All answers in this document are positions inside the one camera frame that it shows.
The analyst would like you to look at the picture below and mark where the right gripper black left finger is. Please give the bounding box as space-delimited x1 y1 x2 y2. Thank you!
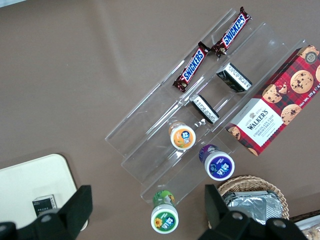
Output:
0 184 94 240

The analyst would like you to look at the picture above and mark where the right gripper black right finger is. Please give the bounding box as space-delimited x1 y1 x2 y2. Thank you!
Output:
197 184 305 240

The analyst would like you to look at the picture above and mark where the silver foil tray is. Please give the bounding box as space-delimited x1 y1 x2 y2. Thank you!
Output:
222 190 285 221

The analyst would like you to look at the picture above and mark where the light tan wicker basket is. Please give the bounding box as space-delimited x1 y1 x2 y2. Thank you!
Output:
216 174 291 226

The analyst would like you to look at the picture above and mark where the beige plastic tray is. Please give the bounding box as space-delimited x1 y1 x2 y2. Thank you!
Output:
0 153 78 230

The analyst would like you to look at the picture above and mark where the black carton gold print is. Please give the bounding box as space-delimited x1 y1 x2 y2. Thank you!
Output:
31 193 58 217

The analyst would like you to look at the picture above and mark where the purple-label jar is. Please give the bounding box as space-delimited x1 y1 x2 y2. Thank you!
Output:
198 144 236 182

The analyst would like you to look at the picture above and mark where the green-label jar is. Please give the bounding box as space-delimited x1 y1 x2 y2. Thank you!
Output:
150 189 180 235

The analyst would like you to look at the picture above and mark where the white plastic bin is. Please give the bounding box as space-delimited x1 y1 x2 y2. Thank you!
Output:
289 213 320 240

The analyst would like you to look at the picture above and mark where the clear bag of crackers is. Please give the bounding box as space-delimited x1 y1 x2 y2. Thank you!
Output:
301 224 320 240

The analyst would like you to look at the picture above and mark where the orange-label jar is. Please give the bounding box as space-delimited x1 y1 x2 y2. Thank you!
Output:
168 121 196 152

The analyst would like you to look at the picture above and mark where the clear acrylic stepped shelf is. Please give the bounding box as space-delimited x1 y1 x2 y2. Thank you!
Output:
104 83 238 204
159 7 310 133

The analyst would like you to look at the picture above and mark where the black white small carton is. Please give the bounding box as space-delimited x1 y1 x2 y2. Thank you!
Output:
216 62 253 94
189 94 220 125

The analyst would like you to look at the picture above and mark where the red Walkers shortbread box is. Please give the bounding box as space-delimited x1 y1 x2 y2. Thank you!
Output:
224 44 320 157

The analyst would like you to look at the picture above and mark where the Snickers chocolate bar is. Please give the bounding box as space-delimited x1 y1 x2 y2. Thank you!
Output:
211 6 252 56
173 41 210 93

